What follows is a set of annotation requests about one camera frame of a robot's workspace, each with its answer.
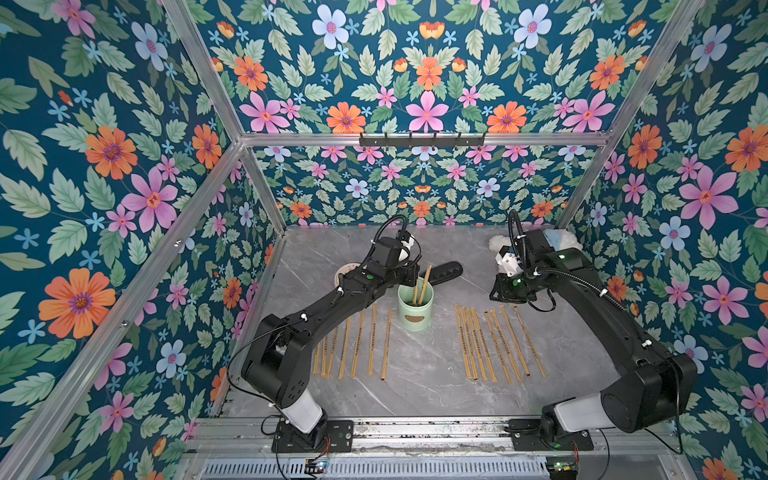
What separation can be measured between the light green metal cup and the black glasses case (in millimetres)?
145

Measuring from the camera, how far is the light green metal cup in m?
0.84

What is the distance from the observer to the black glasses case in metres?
1.03
